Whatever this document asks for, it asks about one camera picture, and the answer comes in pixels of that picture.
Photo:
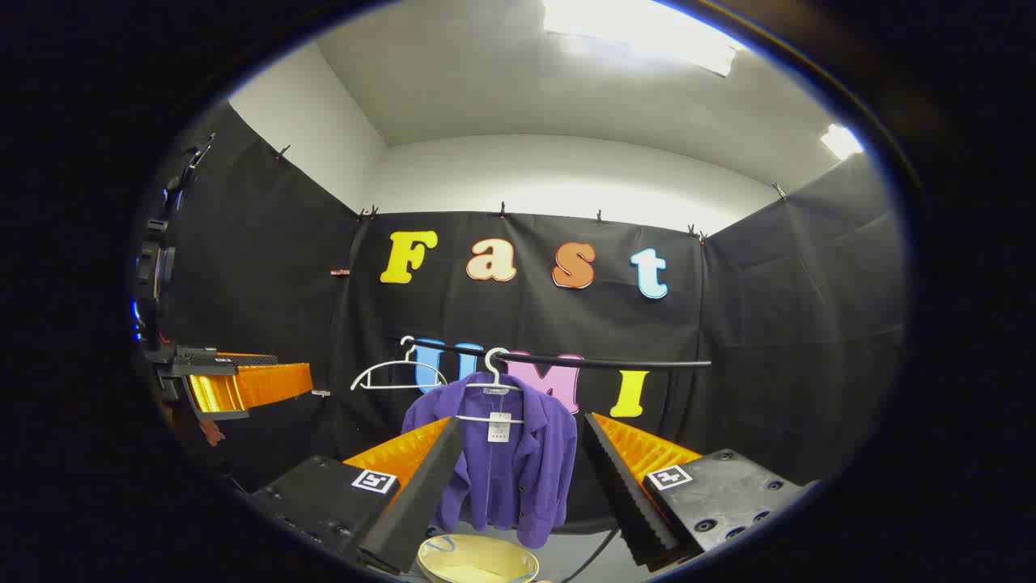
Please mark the white hanger with crossbar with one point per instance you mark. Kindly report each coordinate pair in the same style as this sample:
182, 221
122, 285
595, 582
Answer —
491, 366

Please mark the white empty hanger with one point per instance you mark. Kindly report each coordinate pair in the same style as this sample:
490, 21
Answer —
405, 364

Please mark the black clothes rail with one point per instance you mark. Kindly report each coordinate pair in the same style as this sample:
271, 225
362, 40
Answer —
615, 363

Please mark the black backdrop cloth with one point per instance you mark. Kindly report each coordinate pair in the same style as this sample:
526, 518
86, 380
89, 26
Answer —
769, 324

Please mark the small ceiling light panel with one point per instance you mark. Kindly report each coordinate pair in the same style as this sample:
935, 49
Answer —
842, 142

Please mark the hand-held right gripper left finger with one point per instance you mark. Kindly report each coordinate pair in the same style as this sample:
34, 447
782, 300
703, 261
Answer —
421, 486

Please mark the large ceiling light panel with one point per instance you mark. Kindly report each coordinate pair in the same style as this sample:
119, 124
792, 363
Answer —
639, 28

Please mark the purple ribbed jacket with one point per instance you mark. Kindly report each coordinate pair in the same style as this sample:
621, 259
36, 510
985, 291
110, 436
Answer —
494, 478

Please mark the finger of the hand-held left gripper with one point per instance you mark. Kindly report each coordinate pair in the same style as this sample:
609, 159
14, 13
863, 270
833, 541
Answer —
218, 357
251, 385

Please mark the cream round laundry hamper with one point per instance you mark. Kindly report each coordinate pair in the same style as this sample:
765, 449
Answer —
477, 560

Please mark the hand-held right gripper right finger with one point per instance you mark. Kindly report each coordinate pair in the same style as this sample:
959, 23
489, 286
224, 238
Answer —
619, 486

